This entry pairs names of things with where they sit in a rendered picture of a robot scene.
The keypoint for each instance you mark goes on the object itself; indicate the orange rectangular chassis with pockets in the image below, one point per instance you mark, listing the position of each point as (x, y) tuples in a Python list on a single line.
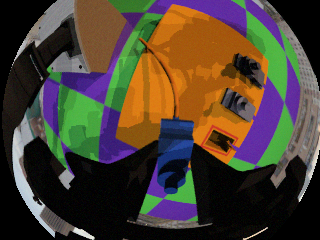
[(219, 78)]

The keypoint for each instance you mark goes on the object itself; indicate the blue micro servo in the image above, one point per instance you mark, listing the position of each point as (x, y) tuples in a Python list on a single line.
[(175, 141)]

